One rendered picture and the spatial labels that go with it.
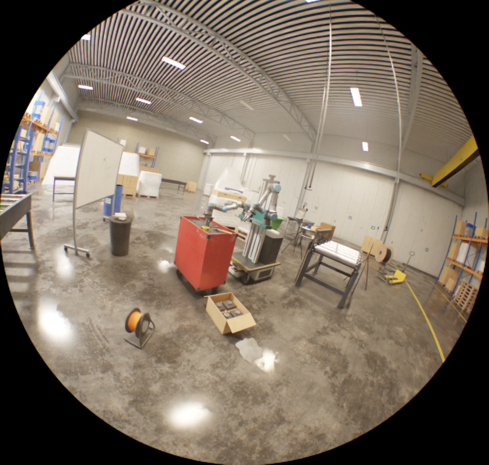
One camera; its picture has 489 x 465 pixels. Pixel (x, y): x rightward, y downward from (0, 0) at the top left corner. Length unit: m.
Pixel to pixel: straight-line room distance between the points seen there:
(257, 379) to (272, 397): 0.23
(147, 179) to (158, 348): 8.16
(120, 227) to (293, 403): 3.07
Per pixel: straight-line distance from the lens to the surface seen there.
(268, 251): 2.93
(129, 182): 8.72
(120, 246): 3.00
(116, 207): 5.28
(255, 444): 1.57
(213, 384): 1.62
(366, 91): 10.44
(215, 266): 2.12
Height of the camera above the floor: 1.50
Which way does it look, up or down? 10 degrees down
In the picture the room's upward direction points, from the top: 15 degrees clockwise
